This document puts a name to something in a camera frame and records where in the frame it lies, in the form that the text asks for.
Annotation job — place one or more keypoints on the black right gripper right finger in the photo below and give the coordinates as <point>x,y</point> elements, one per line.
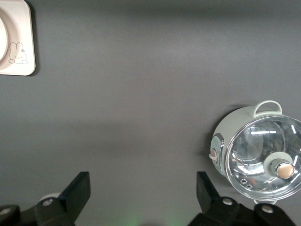
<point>207,193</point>

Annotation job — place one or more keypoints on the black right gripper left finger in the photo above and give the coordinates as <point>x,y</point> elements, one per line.
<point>75,190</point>

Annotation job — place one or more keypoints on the round beige plate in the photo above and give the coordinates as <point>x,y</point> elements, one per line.
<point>2,38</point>

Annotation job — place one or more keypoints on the beige rabbit print tray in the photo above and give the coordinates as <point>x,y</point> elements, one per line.
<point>26,28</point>

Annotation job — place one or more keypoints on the pale green electric cooking pot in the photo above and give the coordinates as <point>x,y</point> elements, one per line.
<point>228,127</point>

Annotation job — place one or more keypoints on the glass pot lid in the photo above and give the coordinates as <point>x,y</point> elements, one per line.
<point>263,146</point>

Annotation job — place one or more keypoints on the dark grey table mat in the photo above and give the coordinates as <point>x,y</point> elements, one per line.
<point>141,94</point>

